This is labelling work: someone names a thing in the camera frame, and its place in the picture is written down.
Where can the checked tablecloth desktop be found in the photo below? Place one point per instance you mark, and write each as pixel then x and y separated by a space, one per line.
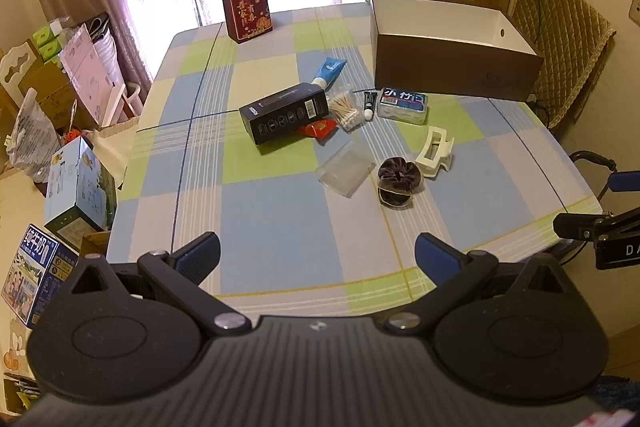
pixel 280 217

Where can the clear plastic bag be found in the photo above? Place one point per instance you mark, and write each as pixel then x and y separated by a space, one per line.
pixel 32 137

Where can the light blue carton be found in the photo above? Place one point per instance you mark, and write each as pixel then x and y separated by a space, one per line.
pixel 75 192

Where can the dark red gift box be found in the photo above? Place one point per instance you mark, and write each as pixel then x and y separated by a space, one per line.
pixel 247 12

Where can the white hair claw clip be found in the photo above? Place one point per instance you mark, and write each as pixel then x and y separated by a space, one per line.
pixel 434 157

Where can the brown storage box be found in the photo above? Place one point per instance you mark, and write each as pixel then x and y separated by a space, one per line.
pixel 450 67

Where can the pink cardboard box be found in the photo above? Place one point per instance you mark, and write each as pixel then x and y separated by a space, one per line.
pixel 90 72

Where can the white wall socket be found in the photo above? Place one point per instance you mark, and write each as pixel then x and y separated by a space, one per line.
pixel 635 8

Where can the dark brown scrunchie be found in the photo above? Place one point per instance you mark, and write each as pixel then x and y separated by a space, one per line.
pixel 400 177

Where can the red snack packet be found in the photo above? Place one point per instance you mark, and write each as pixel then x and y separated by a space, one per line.
pixel 322 129

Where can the blue milk carton box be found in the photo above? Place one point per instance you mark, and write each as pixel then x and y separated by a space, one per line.
pixel 35 277

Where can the bag of cotton swabs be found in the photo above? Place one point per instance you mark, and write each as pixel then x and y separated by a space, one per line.
pixel 345 109

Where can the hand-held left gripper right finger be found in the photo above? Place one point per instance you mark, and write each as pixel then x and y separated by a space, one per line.
pixel 435 255

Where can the blue white floss packet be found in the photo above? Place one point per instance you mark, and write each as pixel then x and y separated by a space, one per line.
pixel 402 104

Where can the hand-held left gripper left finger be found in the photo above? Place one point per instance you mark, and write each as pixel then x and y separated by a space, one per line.
pixel 202 252

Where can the green tissue packs pile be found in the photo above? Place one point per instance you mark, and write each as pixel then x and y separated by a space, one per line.
pixel 47 39

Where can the white carved chair back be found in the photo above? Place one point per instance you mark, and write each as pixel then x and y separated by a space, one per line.
pixel 15 67

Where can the black product box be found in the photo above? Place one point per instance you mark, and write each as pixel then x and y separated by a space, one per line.
pixel 280 117

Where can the orange red ornament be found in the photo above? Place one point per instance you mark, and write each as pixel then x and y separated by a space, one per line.
pixel 72 136

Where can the black curved metal frame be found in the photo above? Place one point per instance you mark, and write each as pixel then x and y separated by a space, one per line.
pixel 595 157

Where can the chair with quilted cover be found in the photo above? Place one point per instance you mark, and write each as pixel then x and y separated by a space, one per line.
pixel 555 22

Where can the clear plastic box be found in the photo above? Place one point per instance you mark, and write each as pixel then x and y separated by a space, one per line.
pixel 347 172

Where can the small black tube white cap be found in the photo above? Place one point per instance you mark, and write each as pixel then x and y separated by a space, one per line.
pixel 369 99

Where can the brown cardboard box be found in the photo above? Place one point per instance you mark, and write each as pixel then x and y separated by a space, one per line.
pixel 47 92

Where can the blue hand cream tube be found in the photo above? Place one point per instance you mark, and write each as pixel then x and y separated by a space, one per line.
pixel 331 69

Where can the white paper bags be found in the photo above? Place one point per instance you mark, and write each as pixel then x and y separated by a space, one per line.
pixel 102 42

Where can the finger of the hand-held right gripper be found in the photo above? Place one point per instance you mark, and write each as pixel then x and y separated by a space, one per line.
pixel 625 181
pixel 575 225

